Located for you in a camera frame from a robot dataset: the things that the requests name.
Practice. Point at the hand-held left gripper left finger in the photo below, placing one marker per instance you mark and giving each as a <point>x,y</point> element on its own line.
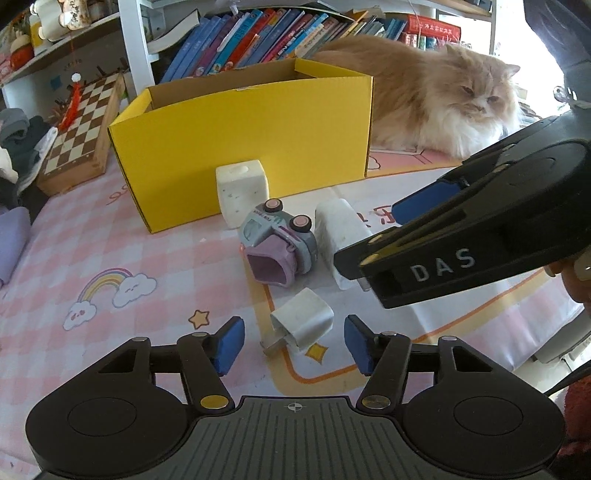
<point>229,345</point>

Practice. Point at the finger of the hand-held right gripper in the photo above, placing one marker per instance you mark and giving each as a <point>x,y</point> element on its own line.
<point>425,201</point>
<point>392,247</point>

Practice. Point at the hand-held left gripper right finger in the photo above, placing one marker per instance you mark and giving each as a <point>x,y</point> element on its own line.
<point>358,345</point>

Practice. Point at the white cylinder block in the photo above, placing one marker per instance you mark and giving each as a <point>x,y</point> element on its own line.
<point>337,226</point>

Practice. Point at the white charger plug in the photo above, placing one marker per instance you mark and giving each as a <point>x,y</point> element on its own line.
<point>304,318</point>

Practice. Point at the yellow cardboard box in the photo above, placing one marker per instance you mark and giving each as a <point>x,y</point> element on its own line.
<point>231,138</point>

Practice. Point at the person's right hand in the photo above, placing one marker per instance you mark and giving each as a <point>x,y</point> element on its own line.
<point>577,282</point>

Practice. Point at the fluffy orange cat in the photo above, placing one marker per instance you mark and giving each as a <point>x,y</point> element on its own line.
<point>415,92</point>

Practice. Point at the grey and purple toy car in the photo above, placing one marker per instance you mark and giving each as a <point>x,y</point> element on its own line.
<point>272,240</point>

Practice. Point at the pink checkered printed mat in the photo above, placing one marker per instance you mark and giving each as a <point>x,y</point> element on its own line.
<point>138,258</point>

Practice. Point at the white speckled cube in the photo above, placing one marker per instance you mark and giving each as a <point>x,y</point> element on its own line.
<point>240,189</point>

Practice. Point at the dark object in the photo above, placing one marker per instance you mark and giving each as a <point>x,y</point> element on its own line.
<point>558,37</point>

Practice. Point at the red cloth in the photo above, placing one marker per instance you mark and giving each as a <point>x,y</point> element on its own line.
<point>577,424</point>

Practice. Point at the purple cloth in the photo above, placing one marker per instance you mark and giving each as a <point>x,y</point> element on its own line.
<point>11,244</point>

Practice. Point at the row of colourful books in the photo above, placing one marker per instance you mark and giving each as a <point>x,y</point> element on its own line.
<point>240,41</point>

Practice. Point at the wooden chessboard box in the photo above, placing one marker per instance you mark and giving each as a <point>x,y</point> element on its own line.
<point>78,134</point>

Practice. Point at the red tassel ornament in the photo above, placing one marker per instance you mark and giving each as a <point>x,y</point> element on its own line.
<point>73,101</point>

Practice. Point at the pile of dark clothes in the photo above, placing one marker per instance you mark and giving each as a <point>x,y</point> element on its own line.
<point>18,138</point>

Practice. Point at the white bookshelf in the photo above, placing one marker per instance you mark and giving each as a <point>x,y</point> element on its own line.
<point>136,46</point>

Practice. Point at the white plush figure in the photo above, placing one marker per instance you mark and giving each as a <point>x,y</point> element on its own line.
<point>46,18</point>

